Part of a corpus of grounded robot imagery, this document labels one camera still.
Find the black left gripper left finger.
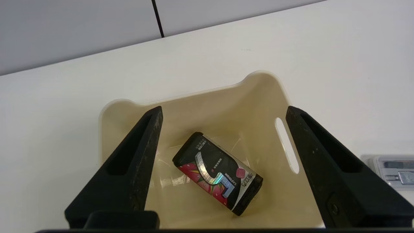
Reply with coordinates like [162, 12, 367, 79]
[64, 105, 164, 229]

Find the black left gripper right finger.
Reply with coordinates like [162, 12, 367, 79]
[286, 105, 414, 229]

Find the black red chewing gum pack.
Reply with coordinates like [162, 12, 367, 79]
[172, 131, 263, 216]

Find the cream plastic storage box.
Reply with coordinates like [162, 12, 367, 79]
[98, 70, 326, 229]

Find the clear grey cutlery case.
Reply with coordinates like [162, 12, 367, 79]
[360, 154, 414, 192]

